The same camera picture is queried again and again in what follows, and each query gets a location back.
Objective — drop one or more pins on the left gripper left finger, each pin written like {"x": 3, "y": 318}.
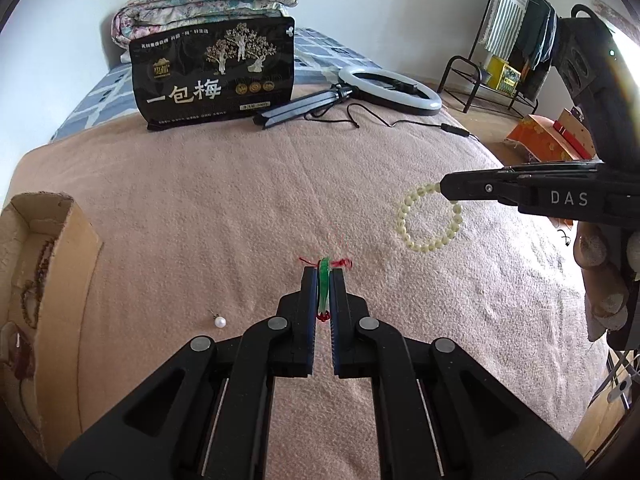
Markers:
{"x": 295, "y": 350}

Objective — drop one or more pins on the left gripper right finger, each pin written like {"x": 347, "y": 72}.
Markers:
{"x": 351, "y": 358}

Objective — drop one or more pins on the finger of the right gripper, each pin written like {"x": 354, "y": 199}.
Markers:
{"x": 501, "y": 185}

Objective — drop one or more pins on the brown wooden bead mala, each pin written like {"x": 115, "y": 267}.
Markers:
{"x": 33, "y": 290}

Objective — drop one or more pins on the red strap wristwatch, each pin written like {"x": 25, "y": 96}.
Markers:
{"x": 16, "y": 351}

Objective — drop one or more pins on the gloved right hand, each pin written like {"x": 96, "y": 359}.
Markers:
{"x": 611, "y": 300}

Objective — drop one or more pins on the orange patterned box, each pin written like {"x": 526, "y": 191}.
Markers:
{"x": 561, "y": 140}

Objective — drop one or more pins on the small white pearl earring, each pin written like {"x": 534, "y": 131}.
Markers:
{"x": 219, "y": 321}

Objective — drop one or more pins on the black metal clothes rack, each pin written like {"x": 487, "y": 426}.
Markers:
{"x": 509, "y": 60}

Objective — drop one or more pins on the black folded tripod stand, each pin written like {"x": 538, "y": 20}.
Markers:
{"x": 302, "y": 106}

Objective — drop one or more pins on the shallow cardboard box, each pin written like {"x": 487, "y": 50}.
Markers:
{"x": 46, "y": 406}

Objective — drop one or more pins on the black plum snack bag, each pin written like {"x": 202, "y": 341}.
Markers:
{"x": 216, "y": 71}

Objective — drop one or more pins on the folded floral quilt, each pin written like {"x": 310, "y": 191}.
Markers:
{"x": 140, "y": 18}

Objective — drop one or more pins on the white ring light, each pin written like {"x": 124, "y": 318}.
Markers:
{"x": 391, "y": 90}

